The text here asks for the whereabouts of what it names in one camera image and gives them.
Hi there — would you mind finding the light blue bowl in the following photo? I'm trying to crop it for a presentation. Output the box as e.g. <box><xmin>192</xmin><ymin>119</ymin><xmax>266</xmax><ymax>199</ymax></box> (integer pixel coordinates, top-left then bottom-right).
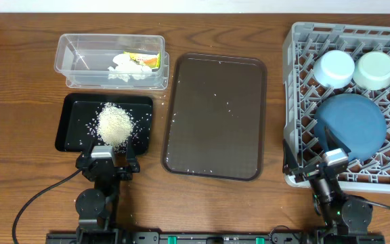
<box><xmin>313</xmin><ymin>50</ymin><xmax>355</xmax><ymax>89</ymax></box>

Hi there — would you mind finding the black rectangular tray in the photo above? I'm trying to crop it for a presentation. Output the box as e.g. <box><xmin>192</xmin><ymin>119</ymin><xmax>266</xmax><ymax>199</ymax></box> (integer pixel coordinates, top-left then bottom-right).
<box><xmin>55</xmin><ymin>93</ymin><xmax>153</xmax><ymax>155</ymax></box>

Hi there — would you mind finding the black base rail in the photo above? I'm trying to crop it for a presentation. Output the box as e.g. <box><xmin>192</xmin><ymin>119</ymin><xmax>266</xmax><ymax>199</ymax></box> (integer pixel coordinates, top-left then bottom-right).
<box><xmin>45</xmin><ymin>232</ymin><xmax>385</xmax><ymax>244</ymax></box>

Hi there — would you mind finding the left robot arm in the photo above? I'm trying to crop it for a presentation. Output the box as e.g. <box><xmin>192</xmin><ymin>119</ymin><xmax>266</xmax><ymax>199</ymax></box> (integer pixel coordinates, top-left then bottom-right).
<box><xmin>74</xmin><ymin>140</ymin><xmax>140</xmax><ymax>244</ymax></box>

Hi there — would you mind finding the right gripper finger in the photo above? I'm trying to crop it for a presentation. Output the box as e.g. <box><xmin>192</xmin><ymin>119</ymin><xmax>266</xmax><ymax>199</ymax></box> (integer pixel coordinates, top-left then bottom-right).
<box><xmin>324</xmin><ymin>126</ymin><xmax>351</xmax><ymax>155</ymax></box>
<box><xmin>282</xmin><ymin>139</ymin><xmax>299</xmax><ymax>176</ymax></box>

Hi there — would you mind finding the pile of white rice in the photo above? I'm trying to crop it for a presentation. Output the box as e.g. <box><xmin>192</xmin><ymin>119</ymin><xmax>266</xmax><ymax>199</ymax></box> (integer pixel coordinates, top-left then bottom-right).
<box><xmin>85</xmin><ymin>102</ymin><xmax>152</xmax><ymax>153</ymax></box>

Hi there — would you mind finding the yellow green snack wrapper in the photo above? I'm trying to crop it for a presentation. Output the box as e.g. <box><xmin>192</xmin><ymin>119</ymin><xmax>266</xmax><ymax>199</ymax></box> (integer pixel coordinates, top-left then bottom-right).
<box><xmin>124</xmin><ymin>52</ymin><xmax>161</xmax><ymax>69</ymax></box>

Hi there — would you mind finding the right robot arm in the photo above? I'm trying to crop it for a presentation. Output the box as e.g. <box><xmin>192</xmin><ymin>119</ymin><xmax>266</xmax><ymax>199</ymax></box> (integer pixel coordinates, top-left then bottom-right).
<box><xmin>282</xmin><ymin>127</ymin><xmax>372</xmax><ymax>243</ymax></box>

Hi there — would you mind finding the white tissue piece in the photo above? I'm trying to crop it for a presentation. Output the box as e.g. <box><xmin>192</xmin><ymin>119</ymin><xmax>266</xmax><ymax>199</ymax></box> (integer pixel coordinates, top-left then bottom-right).
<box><xmin>112</xmin><ymin>54</ymin><xmax>152</xmax><ymax>73</ymax></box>

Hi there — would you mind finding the clear plastic bin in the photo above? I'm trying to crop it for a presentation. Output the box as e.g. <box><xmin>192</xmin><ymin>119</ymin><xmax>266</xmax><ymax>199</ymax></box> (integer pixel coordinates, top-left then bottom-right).
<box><xmin>54</xmin><ymin>34</ymin><xmax>169</xmax><ymax>90</ymax></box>

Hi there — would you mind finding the left black cable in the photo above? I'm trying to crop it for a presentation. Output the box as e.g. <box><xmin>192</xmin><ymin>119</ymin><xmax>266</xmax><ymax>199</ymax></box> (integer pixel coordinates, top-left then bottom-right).
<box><xmin>11</xmin><ymin>168</ymin><xmax>83</xmax><ymax>244</ymax></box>

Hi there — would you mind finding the brown serving tray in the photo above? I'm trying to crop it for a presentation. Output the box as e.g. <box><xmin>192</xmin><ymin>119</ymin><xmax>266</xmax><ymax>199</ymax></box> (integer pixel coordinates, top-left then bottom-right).
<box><xmin>161</xmin><ymin>54</ymin><xmax>267</xmax><ymax>182</ymax></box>

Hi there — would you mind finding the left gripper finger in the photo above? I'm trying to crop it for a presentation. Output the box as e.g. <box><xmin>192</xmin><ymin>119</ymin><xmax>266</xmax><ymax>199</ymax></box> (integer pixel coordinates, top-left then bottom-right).
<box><xmin>79</xmin><ymin>140</ymin><xmax>95</xmax><ymax>160</ymax></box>
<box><xmin>126</xmin><ymin>139</ymin><xmax>140</xmax><ymax>173</ymax></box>

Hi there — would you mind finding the white paper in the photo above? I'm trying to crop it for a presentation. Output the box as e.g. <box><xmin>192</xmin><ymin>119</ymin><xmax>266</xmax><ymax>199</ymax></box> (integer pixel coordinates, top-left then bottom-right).
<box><xmin>108</xmin><ymin>65</ymin><xmax>143</xmax><ymax>83</ymax></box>

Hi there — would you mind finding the mint green bowl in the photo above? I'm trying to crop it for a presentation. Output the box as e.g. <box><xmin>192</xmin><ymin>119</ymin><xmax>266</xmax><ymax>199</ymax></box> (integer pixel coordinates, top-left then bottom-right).
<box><xmin>353</xmin><ymin>52</ymin><xmax>390</xmax><ymax>90</ymax></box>

